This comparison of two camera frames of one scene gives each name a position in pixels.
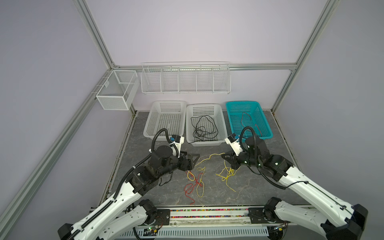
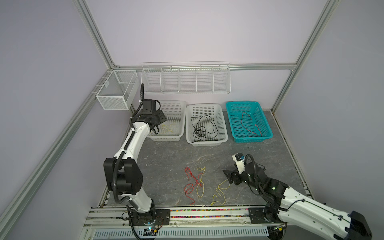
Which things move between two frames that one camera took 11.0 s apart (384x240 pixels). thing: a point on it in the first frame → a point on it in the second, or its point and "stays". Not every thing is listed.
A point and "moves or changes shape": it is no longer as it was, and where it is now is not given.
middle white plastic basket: (205, 124) stays
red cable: (251, 119) stays
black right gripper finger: (232, 165) → (231, 180)
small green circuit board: (150, 231) stays
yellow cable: (231, 172) moves or changes shape
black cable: (204, 128) stays
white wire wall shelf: (186, 77) stays
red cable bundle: (189, 188) stays
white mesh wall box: (117, 89) stays
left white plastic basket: (170, 114) stays
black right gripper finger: (227, 156) → (231, 174)
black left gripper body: (175, 163) → (160, 117)
